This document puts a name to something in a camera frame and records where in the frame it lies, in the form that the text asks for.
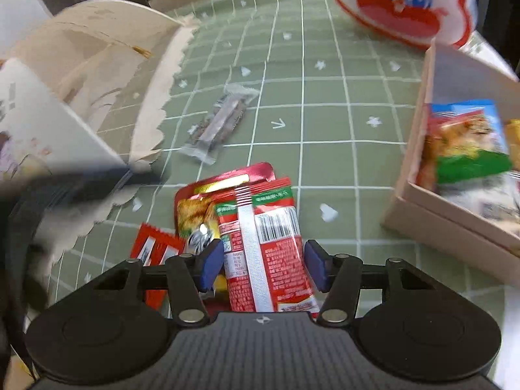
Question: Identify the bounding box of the small red candy packet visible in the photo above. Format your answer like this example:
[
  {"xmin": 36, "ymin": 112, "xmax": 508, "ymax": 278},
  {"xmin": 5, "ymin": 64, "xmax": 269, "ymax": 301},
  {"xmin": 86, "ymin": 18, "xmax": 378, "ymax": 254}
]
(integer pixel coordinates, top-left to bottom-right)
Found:
[{"xmin": 130, "ymin": 223, "xmax": 187, "ymax": 312}]

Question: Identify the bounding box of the dark red foil snack packet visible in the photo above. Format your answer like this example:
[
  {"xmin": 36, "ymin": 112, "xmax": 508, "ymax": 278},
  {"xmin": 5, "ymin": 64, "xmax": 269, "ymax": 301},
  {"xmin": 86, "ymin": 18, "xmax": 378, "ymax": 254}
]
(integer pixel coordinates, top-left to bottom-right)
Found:
[{"xmin": 174, "ymin": 162, "xmax": 276, "ymax": 254}]

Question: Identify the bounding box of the red white striped snack packet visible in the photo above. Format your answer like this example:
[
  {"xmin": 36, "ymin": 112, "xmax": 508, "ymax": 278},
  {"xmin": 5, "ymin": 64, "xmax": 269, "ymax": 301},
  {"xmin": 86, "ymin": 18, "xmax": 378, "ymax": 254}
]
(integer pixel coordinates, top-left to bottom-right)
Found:
[{"xmin": 214, "ymin": 177, "xmax": 319, "ymax": 318}]

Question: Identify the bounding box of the clear brown bar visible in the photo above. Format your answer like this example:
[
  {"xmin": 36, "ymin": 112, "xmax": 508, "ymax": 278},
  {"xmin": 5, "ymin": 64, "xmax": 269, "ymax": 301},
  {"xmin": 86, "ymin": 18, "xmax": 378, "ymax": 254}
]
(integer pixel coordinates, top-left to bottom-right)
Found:
[{"xmin": 179, "ymin": 84, "xmax": 260, "ymax": 165}]

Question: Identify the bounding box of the green red snack packet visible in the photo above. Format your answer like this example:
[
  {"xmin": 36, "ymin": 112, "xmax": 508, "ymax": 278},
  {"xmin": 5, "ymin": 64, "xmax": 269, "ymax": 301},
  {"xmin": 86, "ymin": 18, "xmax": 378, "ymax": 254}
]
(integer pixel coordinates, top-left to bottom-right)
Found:
[{"xmin": 416, "ymin": 107, "xmax": 511, "ymax": 191}]

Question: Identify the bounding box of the blue snack packet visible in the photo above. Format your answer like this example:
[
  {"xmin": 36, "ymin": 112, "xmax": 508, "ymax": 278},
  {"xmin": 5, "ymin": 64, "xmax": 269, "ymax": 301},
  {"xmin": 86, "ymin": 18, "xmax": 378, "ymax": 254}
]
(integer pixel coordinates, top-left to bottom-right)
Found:
[{"xmin": 429, "ymin": 99, "xmax": 509, "ymax": 159}]

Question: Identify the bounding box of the yellow bread snack packet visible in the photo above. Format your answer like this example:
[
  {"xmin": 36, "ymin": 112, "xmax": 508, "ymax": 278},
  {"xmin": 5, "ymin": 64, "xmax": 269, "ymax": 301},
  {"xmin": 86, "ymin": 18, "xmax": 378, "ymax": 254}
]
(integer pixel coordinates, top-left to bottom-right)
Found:
[{"xmin": 504, "ymin": 119, "xmax": 520, "ymax": 171}]

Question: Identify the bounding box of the white cartoon paper bag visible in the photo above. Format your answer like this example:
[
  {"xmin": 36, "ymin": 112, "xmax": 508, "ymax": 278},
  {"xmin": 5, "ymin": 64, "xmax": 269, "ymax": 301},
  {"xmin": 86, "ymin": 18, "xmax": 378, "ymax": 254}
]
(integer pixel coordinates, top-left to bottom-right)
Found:
[{"xmin": 0, "ymin": 0, "xmax": 200, "ymax": 261}]

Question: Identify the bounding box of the pink open cardboard box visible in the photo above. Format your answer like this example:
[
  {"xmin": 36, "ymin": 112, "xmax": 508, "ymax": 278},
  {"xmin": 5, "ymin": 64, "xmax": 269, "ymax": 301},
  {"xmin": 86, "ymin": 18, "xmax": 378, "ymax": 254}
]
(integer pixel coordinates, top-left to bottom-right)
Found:
[{"xmin": 383, "ymin": 42, "xmax": 519, "ymax": 286}]

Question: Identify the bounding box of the red white rabbit bag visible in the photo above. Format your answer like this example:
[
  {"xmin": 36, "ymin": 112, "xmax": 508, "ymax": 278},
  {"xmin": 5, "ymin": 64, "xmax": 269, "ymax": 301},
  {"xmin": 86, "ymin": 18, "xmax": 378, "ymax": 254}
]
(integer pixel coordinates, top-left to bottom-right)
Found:
[{"xmin": 335, "ymin": 0, "xmax": 478, "ymax": 49}]

